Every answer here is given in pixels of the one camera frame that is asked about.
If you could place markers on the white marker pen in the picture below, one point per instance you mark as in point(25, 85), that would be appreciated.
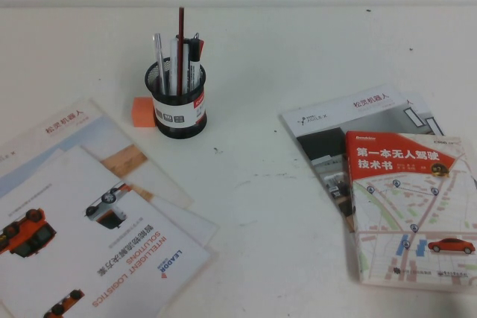
point(174, 65)

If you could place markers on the AgileX brochure pale blue cover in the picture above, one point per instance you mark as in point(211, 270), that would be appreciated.
point(74, 124)

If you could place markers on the black mesh pen holder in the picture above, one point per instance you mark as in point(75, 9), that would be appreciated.
point(179, 126)

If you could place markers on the white brochure with grey windows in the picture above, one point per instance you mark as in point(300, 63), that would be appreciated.
point(421, 117)

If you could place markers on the red book with map cover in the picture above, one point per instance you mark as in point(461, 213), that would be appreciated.
point(402, 213)

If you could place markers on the silver pen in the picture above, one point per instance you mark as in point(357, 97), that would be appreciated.
point(159, 57)

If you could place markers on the orange block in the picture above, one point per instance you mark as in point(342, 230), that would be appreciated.
point(142, 113)

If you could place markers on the black capped marker pen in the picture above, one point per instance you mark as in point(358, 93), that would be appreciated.
point(194, 51)

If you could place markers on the red pencil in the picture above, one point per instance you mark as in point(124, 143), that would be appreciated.
point(181, 35)

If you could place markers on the AgileX brochure grey photo cover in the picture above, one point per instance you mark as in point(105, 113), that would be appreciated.
point(324, 146)

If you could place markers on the LEADOR logistics brochure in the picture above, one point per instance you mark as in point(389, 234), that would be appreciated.
point(93, 228)

